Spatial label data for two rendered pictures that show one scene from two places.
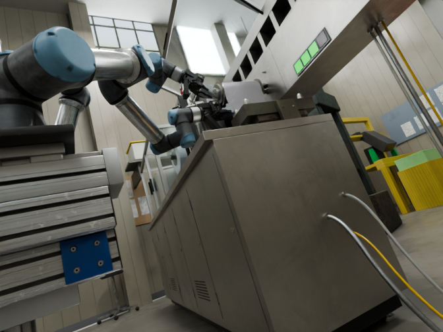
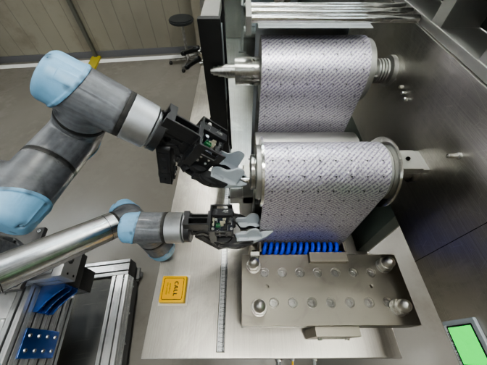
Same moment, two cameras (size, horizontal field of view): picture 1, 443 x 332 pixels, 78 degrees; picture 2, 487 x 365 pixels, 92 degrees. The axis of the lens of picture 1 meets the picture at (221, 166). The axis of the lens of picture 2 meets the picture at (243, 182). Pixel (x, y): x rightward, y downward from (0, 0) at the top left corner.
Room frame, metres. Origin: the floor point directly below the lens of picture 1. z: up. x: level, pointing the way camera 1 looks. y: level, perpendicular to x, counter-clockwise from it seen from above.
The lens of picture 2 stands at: (1.08, -0.20, 1.64)
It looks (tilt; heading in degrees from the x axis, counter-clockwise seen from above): 54 degrees down; 24
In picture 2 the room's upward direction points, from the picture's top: straight up
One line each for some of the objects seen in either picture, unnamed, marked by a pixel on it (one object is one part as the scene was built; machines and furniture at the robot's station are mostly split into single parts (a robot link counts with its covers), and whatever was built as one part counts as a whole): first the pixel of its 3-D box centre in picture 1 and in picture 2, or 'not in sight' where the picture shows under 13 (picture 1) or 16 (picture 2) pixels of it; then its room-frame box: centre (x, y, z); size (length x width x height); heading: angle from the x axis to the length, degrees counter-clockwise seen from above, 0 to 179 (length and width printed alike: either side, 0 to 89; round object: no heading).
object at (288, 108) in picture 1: (288, 110); (330, 334); (1.20, -0.38, 0.96); 0.10 x 0.03 x 0.11; 114
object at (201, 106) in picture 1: (209, 111); (210, 226); (1.27, -0.03, 1.12); 0.12 x 0.08 x 0.09; 114
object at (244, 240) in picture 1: (217, 251); not in sight; (2.25, 0.24, 0.43); 2.52 x 0.64 x 0.86; 24
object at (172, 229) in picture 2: (194, 114); (177, 226); (1.24, 0.05, 1.11); 0.08 x 0.05 x 0.08; 24
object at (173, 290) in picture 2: not in sight; (174, 289); (1.13, 0.04, 0.91); 0.07 x 0.07 x 0.02; 24
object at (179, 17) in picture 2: (113, 294); (183, 42); (3.73, 1.85, 0.27); 0.51 x 0.49 x 0.54; 33
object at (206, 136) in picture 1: (200, 197); (255, 85); (2.25, 0.25, 0.88); 2.52 x 0.66 x 0.04; 24
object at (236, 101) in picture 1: (250, 108); (308, 226); (1.37, -0.24, 1.11); 0.23 x 0.01 x 0.18; 114
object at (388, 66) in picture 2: not in sight; (375, 71); (1.72, -0.27, 1.33); 0.07 x 0.07 x 0.07; 24
